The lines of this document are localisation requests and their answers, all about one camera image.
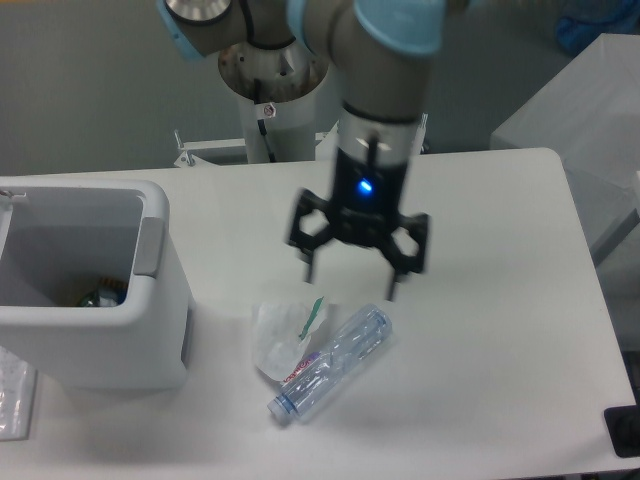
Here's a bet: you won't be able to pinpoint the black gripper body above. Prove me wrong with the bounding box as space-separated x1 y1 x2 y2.
325 150 408 253

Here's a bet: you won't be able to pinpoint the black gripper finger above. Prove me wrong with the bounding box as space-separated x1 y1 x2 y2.
382 213 431 301
287 189 332 284

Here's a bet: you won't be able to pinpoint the white push-lid trash can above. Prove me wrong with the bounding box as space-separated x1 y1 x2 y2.
1 177 194 389

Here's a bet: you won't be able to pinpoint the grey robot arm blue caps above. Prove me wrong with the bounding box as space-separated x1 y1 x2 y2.
156 1 446 283

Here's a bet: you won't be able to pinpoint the trash inside the can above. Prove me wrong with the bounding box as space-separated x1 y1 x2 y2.
76 277 129 308

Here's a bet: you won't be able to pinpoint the white plastic wrapper green strip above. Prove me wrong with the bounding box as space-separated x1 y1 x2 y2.
250 296 329 383

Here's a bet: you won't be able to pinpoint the clear crushed plastic bottle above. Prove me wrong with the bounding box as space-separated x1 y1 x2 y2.
268 304 393 425

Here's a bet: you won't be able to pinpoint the grey cabinet at right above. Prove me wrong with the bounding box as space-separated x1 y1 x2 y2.
490 34 639 262

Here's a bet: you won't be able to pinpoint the blue object top right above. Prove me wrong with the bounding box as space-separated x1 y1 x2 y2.
554 1 639 56

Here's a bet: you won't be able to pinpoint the black device right edge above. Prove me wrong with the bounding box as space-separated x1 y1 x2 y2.
604 405 639 458

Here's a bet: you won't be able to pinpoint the clear plastic sheet left edge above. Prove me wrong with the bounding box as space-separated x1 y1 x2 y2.
1 348 37 442

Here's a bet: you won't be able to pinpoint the white mounting bracket frame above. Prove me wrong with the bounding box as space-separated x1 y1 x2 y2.
174 113 430 168

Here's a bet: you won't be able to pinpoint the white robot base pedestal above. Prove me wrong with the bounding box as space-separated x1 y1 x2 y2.
218 41 329 164

